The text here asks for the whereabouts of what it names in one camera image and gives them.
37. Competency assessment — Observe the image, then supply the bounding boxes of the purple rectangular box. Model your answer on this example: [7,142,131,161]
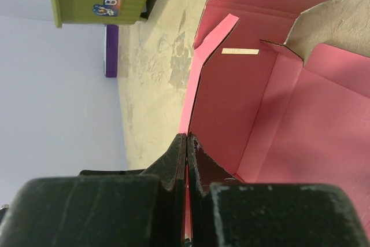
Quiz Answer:
[104,25,119,78]

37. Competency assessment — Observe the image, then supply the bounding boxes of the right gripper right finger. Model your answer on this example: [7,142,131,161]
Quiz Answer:
[187,134,369,246]

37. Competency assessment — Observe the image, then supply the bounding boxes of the pink paper box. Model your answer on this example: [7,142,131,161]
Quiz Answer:
[179,0,369,230]

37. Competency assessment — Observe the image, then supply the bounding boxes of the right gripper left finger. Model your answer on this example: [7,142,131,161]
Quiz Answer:
[1,134,187,246]

